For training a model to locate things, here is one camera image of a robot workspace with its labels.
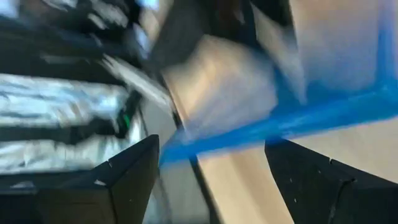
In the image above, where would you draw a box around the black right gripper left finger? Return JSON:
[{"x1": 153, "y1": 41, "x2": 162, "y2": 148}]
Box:
[{"x1": 0, "y1": 134, "x2": 160, "y2": 224}]

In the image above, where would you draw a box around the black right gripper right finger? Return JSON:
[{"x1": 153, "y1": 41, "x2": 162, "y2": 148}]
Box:
[{"x1": 264, "y1": 139, "x2": 398, "y2": 224}]

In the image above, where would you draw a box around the blue translucent jewel case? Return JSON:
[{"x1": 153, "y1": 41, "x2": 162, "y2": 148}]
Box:
[{"x1": 158, "y1": 0, "x2": 398, "y2": 166}]

